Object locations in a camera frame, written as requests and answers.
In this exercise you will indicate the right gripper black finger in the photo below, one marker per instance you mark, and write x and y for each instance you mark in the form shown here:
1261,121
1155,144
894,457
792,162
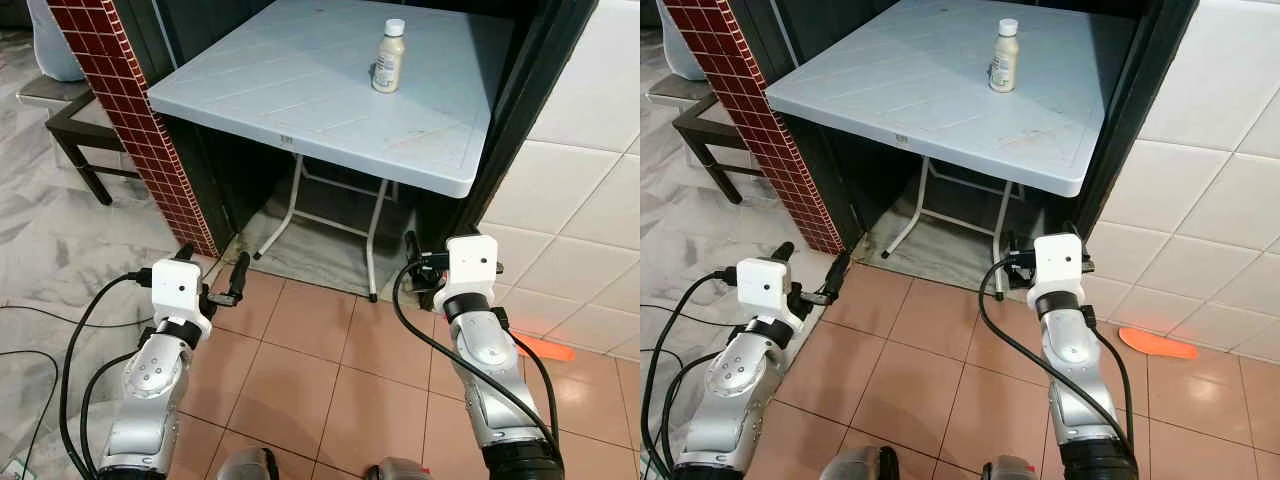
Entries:
1012,247
411,248

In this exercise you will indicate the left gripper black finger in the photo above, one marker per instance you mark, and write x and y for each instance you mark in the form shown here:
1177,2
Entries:
785,251
840,273
241,272
186,252

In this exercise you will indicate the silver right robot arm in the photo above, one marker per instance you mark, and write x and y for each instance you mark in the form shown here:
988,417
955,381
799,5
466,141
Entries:
1075,380
495,380

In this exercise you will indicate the red mosaic tiled pillar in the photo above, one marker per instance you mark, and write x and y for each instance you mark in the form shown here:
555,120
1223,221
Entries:
770,130
140,130

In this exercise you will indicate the flat orange plastic piece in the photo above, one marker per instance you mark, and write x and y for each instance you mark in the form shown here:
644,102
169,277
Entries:
548,349

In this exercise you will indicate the dark wooden bench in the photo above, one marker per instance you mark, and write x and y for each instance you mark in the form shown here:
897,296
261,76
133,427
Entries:
75,128
705,125

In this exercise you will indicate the robot left leg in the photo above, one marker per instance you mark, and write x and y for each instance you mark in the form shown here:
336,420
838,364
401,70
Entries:
248,466
860,464

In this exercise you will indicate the robot leg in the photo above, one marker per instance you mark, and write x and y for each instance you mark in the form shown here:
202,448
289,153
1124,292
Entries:
248,466
860,464
1010,469
398,470

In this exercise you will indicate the beige bottle with white cap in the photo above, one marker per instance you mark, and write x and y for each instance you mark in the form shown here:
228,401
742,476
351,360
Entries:
1004,65
389,65

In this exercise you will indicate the robot right leg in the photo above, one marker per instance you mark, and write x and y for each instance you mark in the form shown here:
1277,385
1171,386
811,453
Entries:
1010,469
398,470

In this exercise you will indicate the white plastic folding table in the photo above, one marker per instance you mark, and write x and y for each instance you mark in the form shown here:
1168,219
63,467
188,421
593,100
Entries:
900,80
300,80

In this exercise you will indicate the white cushion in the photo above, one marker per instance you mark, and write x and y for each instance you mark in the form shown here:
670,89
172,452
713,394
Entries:
680,45
55,40

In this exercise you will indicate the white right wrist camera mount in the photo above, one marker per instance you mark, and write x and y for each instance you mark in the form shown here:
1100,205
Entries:
1058,262
472,265

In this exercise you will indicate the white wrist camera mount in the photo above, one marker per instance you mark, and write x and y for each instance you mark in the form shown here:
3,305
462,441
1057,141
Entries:
765,287
472,265
175,290
1058,262

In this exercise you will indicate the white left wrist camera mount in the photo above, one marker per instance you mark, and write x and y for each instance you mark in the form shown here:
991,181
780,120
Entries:
175,290
765,287

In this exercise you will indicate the black door frame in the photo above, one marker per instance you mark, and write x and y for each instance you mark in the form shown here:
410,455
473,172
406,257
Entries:
525,100
1130,100

